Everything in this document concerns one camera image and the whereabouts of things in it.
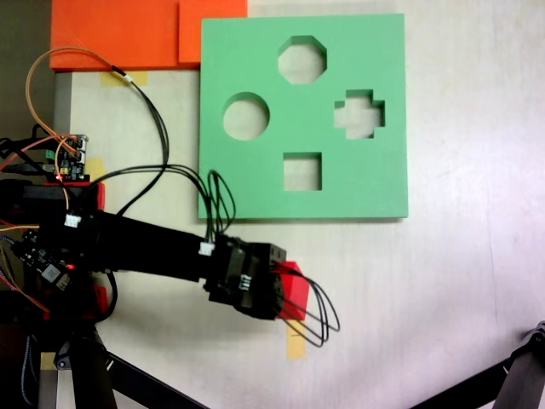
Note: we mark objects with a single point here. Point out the red square block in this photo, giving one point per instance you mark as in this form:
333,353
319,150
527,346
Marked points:
298,285

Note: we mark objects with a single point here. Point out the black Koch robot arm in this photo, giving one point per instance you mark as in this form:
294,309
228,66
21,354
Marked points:
145,249

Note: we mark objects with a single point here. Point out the small orange foam block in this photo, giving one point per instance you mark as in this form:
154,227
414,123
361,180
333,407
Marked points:
213,30

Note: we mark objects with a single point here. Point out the large orange foam block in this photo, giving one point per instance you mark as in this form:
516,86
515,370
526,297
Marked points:
110,34

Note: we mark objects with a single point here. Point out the yellow tape marker with line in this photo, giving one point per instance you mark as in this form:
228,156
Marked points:
296,349

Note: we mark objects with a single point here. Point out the black tripod leg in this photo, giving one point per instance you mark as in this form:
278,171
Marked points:
526,375
157,389
464,389

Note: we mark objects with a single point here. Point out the green shape sorting board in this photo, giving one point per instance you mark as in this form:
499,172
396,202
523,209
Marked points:
238,128

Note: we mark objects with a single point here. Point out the thick black tripod column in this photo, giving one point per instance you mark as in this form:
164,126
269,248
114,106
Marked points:
89,379

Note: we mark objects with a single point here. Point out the small yellow tape piece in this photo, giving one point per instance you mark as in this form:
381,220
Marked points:
47,361
97,164

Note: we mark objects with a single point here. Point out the black controller board with chip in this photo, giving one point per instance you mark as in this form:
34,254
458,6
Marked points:
51,272

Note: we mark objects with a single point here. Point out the circuit board with green terminal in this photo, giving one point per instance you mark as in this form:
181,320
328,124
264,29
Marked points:
70,157

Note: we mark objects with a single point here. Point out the wide yellow tape strip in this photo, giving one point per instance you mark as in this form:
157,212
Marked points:
140,78

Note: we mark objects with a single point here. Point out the red printed base mount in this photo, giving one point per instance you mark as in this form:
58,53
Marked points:
101,196

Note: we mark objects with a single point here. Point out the grey metal rail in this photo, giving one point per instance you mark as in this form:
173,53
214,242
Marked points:
62,102

